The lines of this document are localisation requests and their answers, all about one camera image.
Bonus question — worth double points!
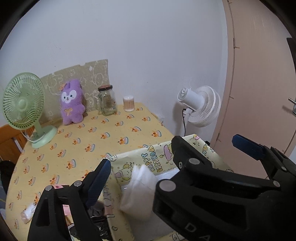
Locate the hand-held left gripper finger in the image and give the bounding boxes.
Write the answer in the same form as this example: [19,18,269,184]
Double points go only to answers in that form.
[27,159,112,241]

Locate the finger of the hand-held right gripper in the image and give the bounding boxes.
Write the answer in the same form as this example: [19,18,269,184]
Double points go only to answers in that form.
[153,136,233,220]
[232,134,296,193]

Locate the white soft pack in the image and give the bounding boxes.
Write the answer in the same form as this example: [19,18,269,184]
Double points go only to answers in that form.
[119,164,160,220]

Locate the yellow cartoon printed storage box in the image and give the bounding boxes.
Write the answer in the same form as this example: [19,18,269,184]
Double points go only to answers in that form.
[108,134,234,241]

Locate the white and beige cloth roll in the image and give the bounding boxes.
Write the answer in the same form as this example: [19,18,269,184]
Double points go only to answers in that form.
[20,201,37,224]

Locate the black plastic bag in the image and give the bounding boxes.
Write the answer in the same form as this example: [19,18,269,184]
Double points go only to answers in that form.
[69,202,112,241]

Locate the pink printed packet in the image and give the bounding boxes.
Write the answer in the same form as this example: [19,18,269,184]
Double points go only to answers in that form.
[52,184,74,226]

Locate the white fan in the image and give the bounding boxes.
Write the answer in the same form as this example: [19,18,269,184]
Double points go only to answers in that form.
[178,86,221,128]

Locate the yellow cake printed tablecloth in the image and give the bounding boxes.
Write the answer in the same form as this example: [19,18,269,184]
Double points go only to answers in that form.
[5,102,176,232]

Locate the cotton swab container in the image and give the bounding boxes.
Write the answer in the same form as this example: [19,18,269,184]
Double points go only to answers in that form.
[123,95,134,112]

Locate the pink door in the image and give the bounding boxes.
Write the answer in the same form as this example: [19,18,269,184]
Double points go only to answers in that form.
[209,0,296,180]

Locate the purple plush toy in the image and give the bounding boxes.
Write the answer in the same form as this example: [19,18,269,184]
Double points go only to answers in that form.
[60,79,85,126]

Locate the glass jar with lid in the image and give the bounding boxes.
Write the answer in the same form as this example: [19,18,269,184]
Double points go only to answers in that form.
[96,85,117,116]

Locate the black cloth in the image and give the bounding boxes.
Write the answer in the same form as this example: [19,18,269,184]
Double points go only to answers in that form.
[0,160,15,194]

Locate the wooden bed headboard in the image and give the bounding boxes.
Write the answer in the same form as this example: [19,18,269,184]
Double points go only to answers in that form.
[0,124,29,160]

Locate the green desk fan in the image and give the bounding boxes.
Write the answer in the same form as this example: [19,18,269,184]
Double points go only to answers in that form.
[3,72,58,149]

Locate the black fan cable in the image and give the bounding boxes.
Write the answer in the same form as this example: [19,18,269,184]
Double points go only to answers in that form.
[182,108,188,137]

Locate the white fan cable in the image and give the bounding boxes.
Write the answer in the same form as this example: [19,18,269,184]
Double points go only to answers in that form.
[20,129,36,142]

